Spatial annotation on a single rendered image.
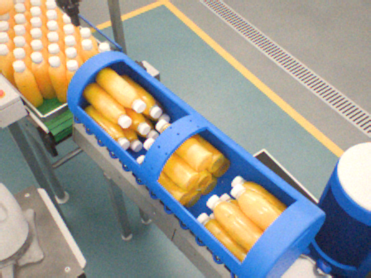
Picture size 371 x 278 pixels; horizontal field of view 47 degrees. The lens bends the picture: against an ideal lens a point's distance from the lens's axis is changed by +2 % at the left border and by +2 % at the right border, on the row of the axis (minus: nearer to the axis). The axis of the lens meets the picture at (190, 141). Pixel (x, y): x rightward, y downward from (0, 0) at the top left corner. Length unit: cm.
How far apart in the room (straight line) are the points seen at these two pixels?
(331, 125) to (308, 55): 71
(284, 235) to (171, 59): 241
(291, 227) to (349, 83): 232
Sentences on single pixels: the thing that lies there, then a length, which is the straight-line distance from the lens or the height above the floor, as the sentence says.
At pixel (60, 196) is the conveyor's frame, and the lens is 256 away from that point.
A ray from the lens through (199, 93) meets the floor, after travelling 304.
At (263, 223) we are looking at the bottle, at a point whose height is 117.
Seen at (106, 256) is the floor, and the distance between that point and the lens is 240.
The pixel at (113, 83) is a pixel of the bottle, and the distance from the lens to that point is 143.
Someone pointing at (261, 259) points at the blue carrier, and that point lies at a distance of 108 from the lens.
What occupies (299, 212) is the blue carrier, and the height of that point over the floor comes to 123.
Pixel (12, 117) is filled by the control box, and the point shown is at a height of 102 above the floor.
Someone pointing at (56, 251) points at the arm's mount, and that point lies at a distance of 128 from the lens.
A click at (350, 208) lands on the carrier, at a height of 99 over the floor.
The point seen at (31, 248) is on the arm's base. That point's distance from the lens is 128.
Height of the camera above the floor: 217
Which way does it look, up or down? 52 degrees down
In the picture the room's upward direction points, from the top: straight up
